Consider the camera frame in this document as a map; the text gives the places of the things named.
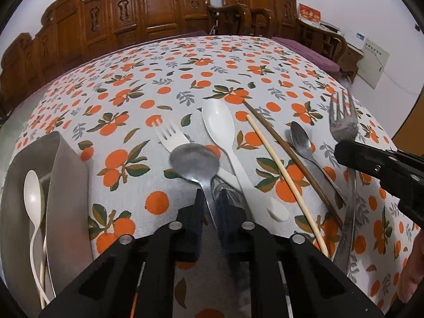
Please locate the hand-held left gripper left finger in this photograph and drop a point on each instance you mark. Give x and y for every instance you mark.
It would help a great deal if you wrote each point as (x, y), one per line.
(199, 207)

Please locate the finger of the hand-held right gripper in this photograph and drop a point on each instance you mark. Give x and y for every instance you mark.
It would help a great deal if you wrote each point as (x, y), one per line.
(414, 210)
(364, 157)

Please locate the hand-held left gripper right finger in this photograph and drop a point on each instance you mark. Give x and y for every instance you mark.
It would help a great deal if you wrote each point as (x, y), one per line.
(226, 207)

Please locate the metal fork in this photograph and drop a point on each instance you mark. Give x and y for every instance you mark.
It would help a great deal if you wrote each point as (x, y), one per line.
(343, 124)

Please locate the large metal spoon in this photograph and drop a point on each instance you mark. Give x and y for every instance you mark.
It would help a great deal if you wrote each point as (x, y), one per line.
(193, 163)

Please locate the dark brown chopstick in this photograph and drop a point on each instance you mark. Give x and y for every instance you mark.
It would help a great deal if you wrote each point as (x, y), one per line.
(285, 145)

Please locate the stainless steel tray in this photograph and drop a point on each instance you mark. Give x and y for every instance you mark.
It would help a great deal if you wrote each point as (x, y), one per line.
(66, 172)

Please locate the person's right hand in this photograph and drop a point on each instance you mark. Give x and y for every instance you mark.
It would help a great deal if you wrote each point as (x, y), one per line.
(412, 271)

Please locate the small metal spoon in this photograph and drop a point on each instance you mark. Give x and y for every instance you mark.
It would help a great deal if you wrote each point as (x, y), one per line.
(302, 139)

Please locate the white plastic fork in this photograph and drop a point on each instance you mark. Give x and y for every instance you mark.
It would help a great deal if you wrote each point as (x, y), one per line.
(169, 135)

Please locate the large white plastic spoon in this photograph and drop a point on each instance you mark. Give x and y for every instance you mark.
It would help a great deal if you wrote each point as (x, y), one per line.
(218, 122)

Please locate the wooden armchair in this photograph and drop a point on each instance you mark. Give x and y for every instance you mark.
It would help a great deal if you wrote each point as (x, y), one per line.
(331, 44)

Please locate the purple cushion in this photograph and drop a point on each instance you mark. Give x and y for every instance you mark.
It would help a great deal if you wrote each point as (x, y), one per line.
(308, 53)

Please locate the orange print tablecloth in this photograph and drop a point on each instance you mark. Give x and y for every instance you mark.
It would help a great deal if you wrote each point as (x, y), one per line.
(185, 82)

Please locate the red sign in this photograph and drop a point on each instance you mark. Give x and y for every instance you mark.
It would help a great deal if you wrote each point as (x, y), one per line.
(309, 14)

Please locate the small white plastic spoon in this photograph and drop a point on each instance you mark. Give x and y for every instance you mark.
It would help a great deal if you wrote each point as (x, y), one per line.
(33, 193)

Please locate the wooden chair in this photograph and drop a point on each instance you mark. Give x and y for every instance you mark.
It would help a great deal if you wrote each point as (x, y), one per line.
(263, 21)
(228, 20)

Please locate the white wall box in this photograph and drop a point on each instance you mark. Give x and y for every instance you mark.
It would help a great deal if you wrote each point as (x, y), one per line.
(374, 63)

